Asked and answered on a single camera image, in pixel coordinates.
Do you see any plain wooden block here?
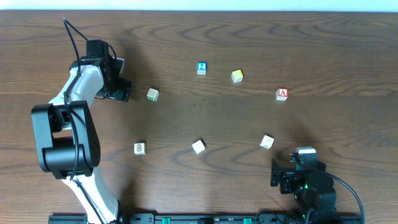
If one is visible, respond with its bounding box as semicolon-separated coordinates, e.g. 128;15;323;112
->
192;139;206;154
260;134;274;149

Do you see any yellow top wooden block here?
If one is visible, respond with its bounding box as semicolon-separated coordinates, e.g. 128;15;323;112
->
231;70;243;83

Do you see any plain wooden block right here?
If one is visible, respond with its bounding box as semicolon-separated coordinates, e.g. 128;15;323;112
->
260;134;274;149

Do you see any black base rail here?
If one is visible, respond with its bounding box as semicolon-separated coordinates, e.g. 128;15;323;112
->
47;213;362;224

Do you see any red letter A block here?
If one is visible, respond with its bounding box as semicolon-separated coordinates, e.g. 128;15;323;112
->
275;88;289;101

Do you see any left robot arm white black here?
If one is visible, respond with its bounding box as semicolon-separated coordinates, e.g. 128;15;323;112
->
31;40;131;223

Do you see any plain wooden block centre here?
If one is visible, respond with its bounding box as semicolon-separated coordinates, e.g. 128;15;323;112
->
192;139;206;154

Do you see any green edged wooden block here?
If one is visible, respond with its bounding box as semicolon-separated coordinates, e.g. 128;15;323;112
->
147;88;159;101

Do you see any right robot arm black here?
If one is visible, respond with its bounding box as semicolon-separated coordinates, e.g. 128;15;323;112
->
271;149;339;224

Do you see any red letter I block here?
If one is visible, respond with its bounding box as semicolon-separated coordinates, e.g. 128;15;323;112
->
134;142;146;155

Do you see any blue number 2 block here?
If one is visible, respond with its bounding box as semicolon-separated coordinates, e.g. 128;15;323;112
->
197;62;207;75

